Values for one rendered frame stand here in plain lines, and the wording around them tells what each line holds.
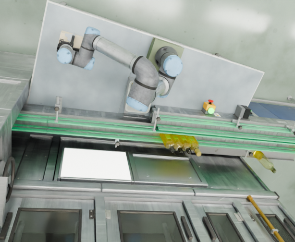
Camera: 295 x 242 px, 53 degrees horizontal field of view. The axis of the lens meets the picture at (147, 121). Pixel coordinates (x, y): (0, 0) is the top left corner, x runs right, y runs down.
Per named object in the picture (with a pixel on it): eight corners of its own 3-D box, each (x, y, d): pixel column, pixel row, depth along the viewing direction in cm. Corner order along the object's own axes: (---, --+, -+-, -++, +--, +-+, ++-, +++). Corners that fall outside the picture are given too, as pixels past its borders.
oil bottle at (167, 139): (159, 135, 212) (165, 150, 193) (160, 127, 210) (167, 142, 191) (166, 135, 214) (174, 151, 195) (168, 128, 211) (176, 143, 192)
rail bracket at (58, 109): (55, 110, 201) (51, 125, 181) (56, 87, 194) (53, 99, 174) (62, 111, 202) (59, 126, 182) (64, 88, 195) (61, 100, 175)
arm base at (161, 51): (161, 42, 189) (165, 45, 180) (181, 52, 194) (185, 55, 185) (151, 63, 194) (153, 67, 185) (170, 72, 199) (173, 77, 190)
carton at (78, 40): (61, 30, 183) (60, 32, 176) (87, 38, 188) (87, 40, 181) (57, 48, 187) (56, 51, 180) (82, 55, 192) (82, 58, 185)
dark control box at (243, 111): (233, 113, 231) (238, 117, 223) (237, 103, 228) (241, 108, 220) (243, 114, 233) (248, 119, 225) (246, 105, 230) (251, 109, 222)
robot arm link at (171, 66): (181, 55, 185) (187, 61, 173) (173, 75, 190) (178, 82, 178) (164, 49, 181) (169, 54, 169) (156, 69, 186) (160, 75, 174)
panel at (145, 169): (62, 150, 193) (56, 182, 163) (62, 146, 191) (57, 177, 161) (190, 159, 214) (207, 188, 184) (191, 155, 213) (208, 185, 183)
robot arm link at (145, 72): (159, 66, 132) (80, 24, 148) (150, 88, 136) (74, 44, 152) (170, 66, 142) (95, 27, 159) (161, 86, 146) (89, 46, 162)
